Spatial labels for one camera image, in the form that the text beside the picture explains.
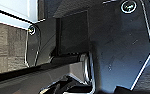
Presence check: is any thick grey robot limb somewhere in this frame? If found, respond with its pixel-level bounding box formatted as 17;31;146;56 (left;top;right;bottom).
0;53;93;94

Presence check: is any white wardrobe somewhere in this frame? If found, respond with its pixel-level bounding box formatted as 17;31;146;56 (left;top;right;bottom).
0;0;39;30

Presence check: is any round silver base bolt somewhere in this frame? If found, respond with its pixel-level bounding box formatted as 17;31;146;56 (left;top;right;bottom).
120;0;138;14
27;25;37;36

